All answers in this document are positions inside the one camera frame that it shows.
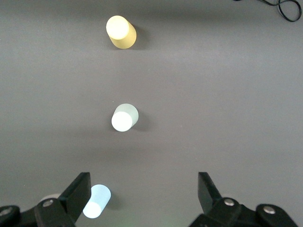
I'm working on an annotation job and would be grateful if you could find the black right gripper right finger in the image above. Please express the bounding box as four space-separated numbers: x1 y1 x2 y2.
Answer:
189 172 299 227

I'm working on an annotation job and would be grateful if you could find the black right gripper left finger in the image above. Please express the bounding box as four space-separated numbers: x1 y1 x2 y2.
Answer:
0 172 92 227

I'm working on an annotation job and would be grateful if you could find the pale green plastic cup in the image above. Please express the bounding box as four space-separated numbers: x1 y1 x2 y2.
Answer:
111 103 139 132

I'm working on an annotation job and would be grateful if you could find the light blue plastic cup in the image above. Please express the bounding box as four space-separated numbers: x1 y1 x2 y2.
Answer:
82 184 112 219

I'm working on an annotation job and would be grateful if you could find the yellow plastic cup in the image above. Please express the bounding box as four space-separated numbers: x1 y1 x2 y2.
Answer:
106 15 137 50

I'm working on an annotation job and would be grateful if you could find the loose black cable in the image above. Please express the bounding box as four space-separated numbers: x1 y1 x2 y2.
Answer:
233 0 303 23

